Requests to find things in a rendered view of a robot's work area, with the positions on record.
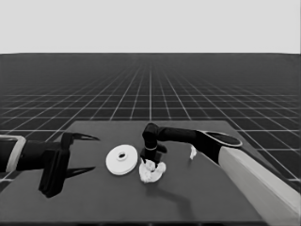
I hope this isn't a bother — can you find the large thick white disc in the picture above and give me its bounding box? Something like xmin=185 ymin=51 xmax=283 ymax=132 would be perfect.
xmin=104 ymin=144 xmax=139 ymax=177

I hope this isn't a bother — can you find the white round carrier with pins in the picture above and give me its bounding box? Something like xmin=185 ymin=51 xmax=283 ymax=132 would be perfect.
xmin=138 ymin=159 xmax=167 ymax=184

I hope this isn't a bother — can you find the small white T-shaped piece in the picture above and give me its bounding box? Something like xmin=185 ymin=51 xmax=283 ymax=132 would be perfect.
xmin=189 ymin=144 xmax=198 ymax=160

